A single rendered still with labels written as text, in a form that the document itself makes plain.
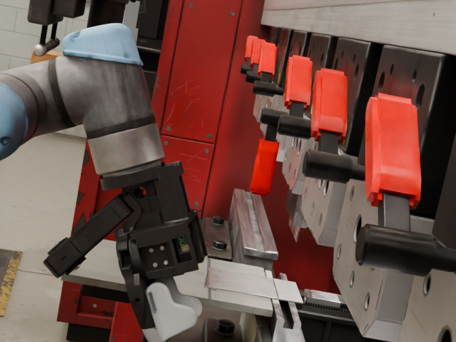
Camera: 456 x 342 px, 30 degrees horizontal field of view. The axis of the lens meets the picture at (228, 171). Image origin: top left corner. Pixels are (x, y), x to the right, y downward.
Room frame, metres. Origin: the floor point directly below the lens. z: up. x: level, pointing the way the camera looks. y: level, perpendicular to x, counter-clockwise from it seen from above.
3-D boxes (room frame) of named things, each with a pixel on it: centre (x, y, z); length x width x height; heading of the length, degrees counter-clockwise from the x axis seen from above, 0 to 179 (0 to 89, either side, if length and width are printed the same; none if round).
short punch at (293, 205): (1.10, -0.10, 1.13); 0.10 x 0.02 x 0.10; 3
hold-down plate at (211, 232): (1.69, -0.01, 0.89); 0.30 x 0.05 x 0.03; 3
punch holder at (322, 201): (0.72, -0.12, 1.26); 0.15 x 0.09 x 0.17; 3
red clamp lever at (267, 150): (0.94, -0.04, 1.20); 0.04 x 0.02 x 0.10; 93
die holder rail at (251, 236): (1.65, -0.07, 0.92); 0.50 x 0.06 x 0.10; 3
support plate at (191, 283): (1.09, 0.05, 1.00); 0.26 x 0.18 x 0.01; 93
